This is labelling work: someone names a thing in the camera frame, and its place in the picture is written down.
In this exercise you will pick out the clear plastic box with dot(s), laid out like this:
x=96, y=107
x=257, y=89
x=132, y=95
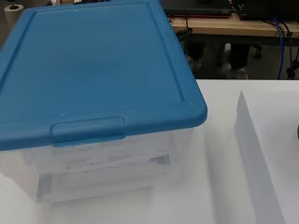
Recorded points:
x=93, y=168

